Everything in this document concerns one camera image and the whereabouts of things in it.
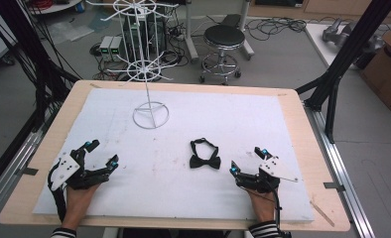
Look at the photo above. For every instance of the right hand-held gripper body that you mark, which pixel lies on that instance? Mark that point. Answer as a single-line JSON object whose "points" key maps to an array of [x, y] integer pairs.
{"points": [[278, 170]]}

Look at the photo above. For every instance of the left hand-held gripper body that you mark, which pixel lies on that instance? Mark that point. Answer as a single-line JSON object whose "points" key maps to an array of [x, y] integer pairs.
{"points": [[64, 168]]}

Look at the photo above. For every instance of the black bow tie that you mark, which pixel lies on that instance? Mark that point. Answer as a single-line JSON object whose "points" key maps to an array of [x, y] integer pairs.
{"points": [[205, 162]]}

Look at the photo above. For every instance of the person's left hand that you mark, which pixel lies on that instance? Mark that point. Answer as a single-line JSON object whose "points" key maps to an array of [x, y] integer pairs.
{"points": [[77, 201]]}

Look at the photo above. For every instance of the person's right hand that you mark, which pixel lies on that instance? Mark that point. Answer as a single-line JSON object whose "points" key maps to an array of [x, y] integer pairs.
{"points": [[263, 206]]}

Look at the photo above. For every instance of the black tape piece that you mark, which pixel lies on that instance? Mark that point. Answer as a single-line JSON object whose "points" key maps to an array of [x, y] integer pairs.
{"points": [[29, 171], [334, 186]]}

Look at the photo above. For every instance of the white foam mat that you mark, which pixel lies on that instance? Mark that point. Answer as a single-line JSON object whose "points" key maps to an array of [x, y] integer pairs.
{"points": [[190, 198]]}

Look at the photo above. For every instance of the thin wooden stick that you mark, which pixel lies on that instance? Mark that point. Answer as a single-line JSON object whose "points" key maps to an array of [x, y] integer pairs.
{"points": [[322, 214]]}

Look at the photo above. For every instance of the grey power supply unit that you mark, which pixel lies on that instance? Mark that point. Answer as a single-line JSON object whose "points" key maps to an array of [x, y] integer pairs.
{"points": [[105, 48], [116, 48]]}

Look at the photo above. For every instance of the black round stool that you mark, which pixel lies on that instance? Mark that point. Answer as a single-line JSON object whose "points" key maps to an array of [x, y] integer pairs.
{"points": [[224, 36]]}

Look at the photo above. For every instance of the black computer tower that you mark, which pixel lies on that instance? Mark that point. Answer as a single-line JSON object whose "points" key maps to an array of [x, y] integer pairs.
{"points": [[160, 33]]}

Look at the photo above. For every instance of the grey foot pedal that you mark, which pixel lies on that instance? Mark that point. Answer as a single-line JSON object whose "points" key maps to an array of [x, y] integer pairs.
{"points": [[231, 20]]}

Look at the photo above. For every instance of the round white table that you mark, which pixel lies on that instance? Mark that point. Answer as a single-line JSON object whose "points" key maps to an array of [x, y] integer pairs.
{"points": [[56, 6]]}

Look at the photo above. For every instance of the brown cardboard box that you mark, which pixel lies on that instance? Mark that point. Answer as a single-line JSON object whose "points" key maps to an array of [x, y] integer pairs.
{"points": [[387, 72]]}

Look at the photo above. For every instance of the aluminium rail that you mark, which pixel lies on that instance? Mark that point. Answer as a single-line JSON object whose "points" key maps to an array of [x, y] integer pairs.
{"points": [[11, 168], [345, 178]]}

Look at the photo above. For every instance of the black metal frame post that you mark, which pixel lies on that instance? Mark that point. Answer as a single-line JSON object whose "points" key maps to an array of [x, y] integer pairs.
{"points": [[345, 56]]}

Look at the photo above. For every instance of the white desk leg frame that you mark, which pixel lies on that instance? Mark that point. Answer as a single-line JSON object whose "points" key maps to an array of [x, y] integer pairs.
{"points": [[190, 36]]}

